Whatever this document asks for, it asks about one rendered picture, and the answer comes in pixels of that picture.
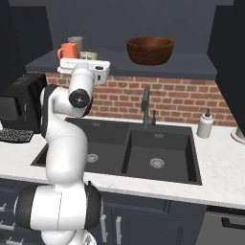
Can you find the pale grey cup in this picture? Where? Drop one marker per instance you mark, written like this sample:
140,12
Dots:
76,42

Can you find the dark grey tap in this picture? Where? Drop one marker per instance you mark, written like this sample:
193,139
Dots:
145,105

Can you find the brown wooden bowl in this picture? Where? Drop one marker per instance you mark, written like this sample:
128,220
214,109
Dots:
150,51

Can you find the dark cabinet door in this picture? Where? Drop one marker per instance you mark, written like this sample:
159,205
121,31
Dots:
19,38
231,57

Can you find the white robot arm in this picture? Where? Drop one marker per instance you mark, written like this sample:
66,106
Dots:
65,150

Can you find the dark base cupboard door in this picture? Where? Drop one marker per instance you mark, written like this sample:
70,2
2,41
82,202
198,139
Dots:
143,228
110,229

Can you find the dark open wall cabinet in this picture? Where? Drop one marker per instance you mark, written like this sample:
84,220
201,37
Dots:
166,68

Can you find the white soap dispenser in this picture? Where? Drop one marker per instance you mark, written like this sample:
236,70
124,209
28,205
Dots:
204,126

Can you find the dark speckled mat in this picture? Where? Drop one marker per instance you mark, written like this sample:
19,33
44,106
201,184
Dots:
14,135

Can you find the orange mug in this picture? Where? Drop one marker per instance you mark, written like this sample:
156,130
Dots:
69,50

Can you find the small clear glass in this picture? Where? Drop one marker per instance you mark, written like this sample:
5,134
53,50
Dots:
88,55

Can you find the dark drawer stack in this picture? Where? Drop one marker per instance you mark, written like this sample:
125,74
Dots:
9,197

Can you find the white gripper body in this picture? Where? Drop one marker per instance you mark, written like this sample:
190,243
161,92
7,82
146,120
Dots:
66,65

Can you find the black microwave oven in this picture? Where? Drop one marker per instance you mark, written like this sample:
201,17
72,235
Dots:
19,105

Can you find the grey dishwasher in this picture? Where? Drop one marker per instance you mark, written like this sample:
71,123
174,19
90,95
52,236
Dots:
220,228

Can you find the black double sink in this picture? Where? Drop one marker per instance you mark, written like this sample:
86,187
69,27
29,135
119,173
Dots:
153,153

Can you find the white round appliance base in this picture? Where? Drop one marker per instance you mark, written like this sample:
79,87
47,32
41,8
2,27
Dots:
239,135

